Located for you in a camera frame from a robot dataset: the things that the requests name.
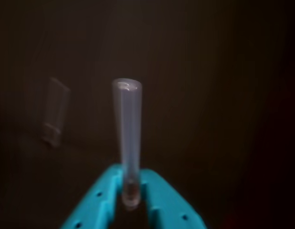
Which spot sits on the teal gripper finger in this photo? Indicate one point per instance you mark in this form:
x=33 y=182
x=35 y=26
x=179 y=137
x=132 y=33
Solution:
x=95 y=202
x=169 y=205

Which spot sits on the clear plastic tube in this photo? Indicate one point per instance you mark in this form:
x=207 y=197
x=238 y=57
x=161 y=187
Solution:
x=55 y=112
x=129 y=133

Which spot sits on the dark grey table mat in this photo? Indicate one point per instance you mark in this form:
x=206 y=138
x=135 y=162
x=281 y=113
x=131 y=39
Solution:
x=209 y=71

